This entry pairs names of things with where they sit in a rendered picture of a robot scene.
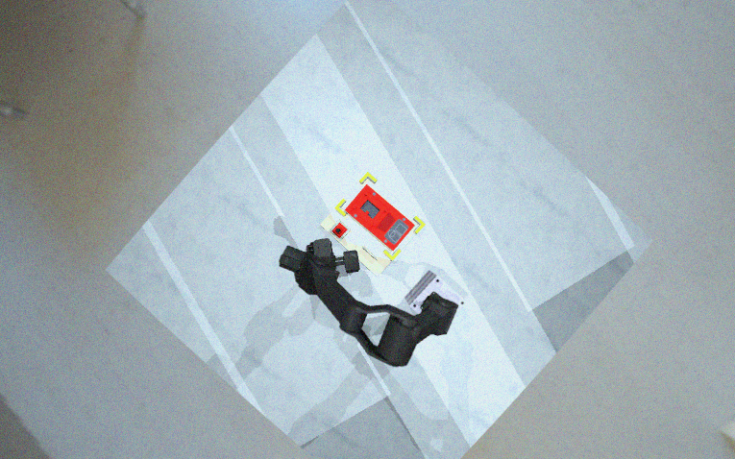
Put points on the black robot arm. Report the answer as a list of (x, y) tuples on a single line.
[(403, 331)]

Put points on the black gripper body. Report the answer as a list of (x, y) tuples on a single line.
[(350, 261)]

